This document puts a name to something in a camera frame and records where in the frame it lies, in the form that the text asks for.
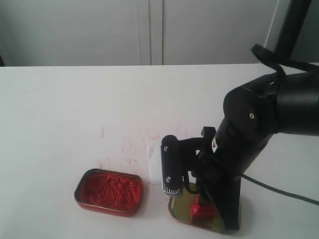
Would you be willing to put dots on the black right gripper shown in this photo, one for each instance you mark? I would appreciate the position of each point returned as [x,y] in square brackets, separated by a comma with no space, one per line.
[218,158]

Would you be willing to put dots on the red stamp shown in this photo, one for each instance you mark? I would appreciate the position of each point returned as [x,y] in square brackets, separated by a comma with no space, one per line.
[201,210]

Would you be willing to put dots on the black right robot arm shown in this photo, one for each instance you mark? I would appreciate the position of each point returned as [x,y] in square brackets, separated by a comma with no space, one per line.
[291,102]

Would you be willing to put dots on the red ink pad tin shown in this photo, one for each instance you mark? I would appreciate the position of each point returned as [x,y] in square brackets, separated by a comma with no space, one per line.
[110,192]

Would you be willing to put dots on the gold tin lid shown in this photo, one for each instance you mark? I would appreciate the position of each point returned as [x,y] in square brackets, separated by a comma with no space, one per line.
[179,209]

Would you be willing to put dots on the white paper sheet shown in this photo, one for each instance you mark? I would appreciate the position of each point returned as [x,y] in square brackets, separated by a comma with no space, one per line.
[154,158]

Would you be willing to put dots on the grey cabinet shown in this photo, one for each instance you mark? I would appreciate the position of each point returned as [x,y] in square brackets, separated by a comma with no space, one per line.
[142,32]

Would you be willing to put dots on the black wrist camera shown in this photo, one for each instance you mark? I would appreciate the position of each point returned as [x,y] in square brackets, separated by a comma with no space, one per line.
[172,166]

